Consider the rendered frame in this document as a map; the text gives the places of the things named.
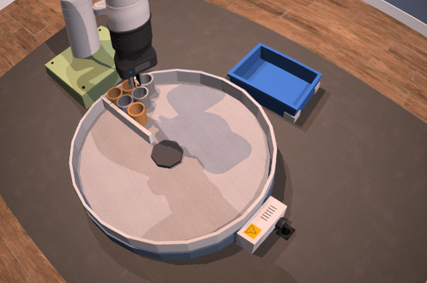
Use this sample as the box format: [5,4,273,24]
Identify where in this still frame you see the blue crate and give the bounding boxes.
[228,43,322,123]

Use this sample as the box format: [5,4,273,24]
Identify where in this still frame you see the grey metal bushing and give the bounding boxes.
[137,73,155,96]
[131,86,151,110]
[117,94,134,115]

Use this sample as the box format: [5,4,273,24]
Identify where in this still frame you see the bronze bushing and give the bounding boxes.
[121,79,137,95]
[107,87,123,106]
[127,102,147,126]

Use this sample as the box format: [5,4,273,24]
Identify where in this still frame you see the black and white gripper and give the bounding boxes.
[93,0,157,89]

